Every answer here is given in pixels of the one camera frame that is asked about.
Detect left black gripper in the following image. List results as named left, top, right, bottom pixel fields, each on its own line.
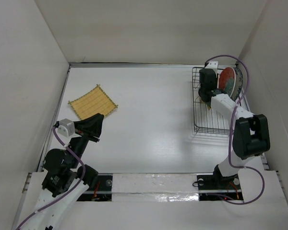
left=68, top=112, right=104, bottom=167

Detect red teal floral plate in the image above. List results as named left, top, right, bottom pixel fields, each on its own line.
left=218, top=67, right=236, bottom=96

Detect square bamboo tray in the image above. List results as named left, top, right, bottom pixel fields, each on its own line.
left=68, top=84, right=118, bottom=120

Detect blue white floral plate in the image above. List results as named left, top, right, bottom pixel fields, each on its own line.
left=230, top=68, right=243, bottom=101

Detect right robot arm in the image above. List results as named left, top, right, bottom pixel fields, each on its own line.
left=199, top=69, right=270, bottom=188

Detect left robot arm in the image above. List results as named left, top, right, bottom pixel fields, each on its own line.
left=17, top=113, right=104, bottom=230

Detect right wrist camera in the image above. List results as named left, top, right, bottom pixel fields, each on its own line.
left=204, top=61, right=218, bottom=73

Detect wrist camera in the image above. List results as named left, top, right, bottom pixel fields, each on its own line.
left=54, top=118, right=75, bottom=138
left=204, top=61, right=218, bottom=73

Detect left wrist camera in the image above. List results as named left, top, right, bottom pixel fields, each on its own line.
left=54, top=118, right=75, bottom=138

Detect black wire dish rack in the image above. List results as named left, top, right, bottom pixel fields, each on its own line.
left=192, top=67, right=242, bottom=135

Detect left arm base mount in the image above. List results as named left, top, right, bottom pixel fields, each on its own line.
left=77, top=173, right=113, bottom=202

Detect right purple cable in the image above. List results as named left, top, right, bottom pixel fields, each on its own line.
left=205, top=55, right=266, bottom=204

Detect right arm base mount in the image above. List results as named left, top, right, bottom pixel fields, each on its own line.
left=192, top=166, right=243, bottom=201

